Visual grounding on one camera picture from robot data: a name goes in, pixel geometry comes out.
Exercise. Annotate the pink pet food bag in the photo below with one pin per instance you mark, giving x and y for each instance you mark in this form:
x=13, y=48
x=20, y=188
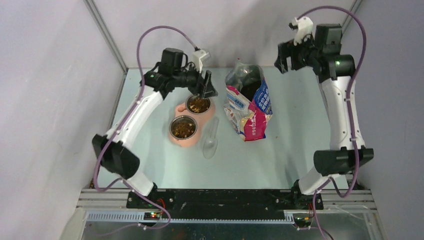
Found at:
x=248, y=104

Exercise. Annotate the aluminium front frame rail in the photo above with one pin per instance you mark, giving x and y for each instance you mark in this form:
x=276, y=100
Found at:
x=122, y=205

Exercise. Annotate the clear plastic scoop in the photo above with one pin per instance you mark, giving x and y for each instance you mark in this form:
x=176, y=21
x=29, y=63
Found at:
x=211, y=142

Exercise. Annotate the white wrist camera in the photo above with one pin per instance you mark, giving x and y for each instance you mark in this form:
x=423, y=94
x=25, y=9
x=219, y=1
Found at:
x=303, y=27
x=199, y=56

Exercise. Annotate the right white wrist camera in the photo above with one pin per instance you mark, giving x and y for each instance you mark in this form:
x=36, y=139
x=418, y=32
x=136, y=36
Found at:
x=303, y=27

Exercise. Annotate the left corner aluminium post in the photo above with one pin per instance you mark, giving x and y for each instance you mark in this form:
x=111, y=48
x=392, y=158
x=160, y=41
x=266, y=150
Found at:
x=106, y=34

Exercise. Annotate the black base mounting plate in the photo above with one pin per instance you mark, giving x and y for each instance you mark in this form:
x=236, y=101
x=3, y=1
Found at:
x=233, y=204

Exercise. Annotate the pink double bowl feeder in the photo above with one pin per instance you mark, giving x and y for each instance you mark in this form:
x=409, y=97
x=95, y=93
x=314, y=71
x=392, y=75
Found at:
x=201, y=120

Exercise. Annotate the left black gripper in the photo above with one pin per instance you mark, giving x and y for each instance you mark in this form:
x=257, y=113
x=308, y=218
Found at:
x=209, y=90

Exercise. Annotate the right controller board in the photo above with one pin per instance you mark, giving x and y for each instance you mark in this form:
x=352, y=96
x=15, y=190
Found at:
x=303, y=223

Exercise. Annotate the steel bowl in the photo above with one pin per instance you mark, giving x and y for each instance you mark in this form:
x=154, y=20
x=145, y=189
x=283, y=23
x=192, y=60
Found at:
x=179, y=117
x=197, y=105

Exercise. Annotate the far steel bowl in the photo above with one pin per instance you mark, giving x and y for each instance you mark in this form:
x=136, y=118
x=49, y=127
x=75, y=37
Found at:
x=197, y=105

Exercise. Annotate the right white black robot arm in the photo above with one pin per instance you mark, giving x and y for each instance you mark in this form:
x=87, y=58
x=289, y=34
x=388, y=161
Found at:
x=334, y=73

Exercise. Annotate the brown kibble pet food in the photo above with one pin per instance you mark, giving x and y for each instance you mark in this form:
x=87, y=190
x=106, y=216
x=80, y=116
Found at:
x=183, y=128

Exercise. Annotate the controller board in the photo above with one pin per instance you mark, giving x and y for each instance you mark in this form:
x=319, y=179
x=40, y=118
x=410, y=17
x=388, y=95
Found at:
x=303, y=223
x=152, y=216

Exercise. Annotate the left controller board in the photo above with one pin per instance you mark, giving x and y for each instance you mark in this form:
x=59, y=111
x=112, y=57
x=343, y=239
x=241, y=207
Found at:
x=152, y=216

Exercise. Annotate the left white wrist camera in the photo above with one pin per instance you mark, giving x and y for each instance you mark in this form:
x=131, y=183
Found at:
x=199, y=56

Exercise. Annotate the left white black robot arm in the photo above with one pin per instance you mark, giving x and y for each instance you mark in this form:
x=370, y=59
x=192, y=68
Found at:
x=174, y=70

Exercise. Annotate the near steel bowl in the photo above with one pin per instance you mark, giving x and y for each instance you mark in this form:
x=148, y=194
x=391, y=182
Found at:
x=179, y=117

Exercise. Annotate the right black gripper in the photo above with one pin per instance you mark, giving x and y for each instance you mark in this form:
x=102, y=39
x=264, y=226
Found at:
x=287, y=49

